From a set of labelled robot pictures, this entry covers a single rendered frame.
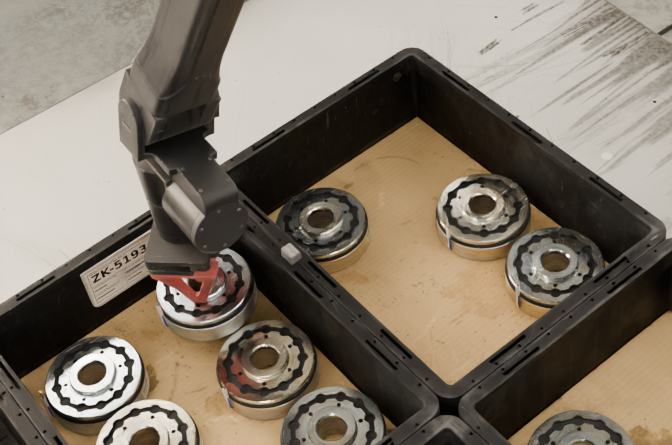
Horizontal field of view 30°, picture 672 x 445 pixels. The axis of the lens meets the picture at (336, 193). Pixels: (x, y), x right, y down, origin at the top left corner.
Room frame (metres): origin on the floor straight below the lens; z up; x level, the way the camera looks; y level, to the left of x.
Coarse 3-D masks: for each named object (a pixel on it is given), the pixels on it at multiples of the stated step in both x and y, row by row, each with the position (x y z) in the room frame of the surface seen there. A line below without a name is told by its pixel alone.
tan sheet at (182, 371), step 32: (128, 320) 0.85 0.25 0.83; (160, 320) 0.85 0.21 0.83; (256, 320) 0.82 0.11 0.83; (288, 320) 0.82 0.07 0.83; (160, 352) 0.80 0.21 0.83; (192, 352) 0.80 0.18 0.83; (320, 352) 0.77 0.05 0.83; (32, 384) 0.79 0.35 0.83; (160, 384) 0.76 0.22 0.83; (192, 384) 0.76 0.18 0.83; (320, 384) 0.73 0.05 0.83; (352, 384) 0.72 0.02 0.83; (192, 416) 0.72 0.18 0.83; (224, 416) 0.71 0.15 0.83; (384, 416) 0.68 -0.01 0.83
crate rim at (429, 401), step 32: (128, 224) 0.90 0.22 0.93; (96, 256) 0.87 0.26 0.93; (32, 288) 0.84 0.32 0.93; (320, 288) 0.77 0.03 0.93; (0, 320) 0.81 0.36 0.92; (352, 320) 0.73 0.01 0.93; (384, 352) 0.68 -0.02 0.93; (416, 384) 0.64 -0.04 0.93; (32, 416) 0.68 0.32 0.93; (416, 416) 0.61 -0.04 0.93
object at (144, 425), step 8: (136, 424) 0.69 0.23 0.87; (144, 424) 0.69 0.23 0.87; (152, 424) 0.69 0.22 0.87; (160, 424) 0.69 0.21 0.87; (128, 432) 0.69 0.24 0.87; (136, 432) 0.69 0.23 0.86; (160, 432) 0.68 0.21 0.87; (168, 432) 0.68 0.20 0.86; (128, 440) 0.68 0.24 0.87; (160, 440) 0.67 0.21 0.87; (168, 440) 0.67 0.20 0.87
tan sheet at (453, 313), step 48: (384, 144) 1.05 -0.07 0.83; (432, 144) 1.04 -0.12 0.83; (384, 192) 0.97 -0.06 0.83; (432, 192) 0.96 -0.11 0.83; (384, 240) 0.90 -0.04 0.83; (432, 240) 0.89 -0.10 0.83; (384, 288) 0.84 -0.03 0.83; (432, 288) 0.82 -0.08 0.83; (480, 288) 0.81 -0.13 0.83; (432, 336) 0.76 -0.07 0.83; (480, 336) 0.75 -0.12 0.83
